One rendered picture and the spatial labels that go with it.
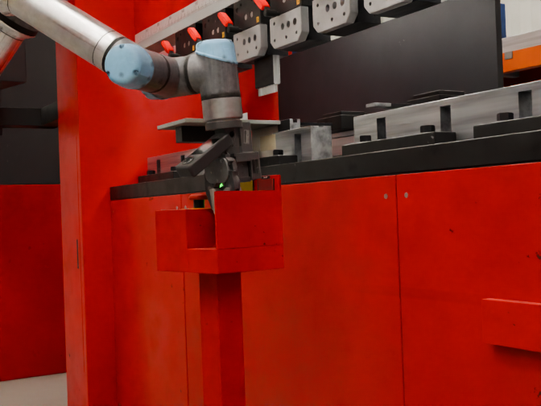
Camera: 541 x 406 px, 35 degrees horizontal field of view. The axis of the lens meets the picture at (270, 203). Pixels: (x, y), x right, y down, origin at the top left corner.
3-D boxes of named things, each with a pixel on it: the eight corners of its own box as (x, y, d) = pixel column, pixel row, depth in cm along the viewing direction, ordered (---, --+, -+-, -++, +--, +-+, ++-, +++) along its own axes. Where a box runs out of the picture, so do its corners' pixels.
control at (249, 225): (156, 271, 170) (153, 180, 170) (220, 265, 180) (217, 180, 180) (217, 274, 155) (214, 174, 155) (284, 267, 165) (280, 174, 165)
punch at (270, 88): (255, 96, 230) (253, 61, 230) (262, 97, 231) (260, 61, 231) (274, 91, 221) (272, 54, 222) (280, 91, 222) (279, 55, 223)
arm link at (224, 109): (217, 97, 157) (192, 102, 163) (220, 122, 157) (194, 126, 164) (249, 96, 162) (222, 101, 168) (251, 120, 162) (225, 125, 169)
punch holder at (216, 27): (203, 75, 250) (200, 18, 250) (229, 76, 254) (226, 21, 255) (225, 66, 237) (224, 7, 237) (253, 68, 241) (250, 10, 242)
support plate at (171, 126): (157, 130, 220) (157, 126, 220) (247, 131, 233) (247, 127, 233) (185, 122, 205) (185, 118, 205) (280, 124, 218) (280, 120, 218)
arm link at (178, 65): (125, 55, 162) (176, 47, 157) (154, 64, 172) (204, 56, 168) (128, 97, 161) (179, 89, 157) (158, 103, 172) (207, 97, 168)
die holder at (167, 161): (147, 185, 294) (146, 158, 294) (164, 185, 297) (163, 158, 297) (211, 177, 251) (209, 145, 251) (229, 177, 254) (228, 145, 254)
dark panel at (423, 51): (281, 176, 320) (276, 59, 321) (285, 176, 321) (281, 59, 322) (501, 153, 222) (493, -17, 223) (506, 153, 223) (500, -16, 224)
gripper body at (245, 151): (262, 181, 164) (256, 118, 163) (227, 186, 158) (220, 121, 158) (237, 184, 170) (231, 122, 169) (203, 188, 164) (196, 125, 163)
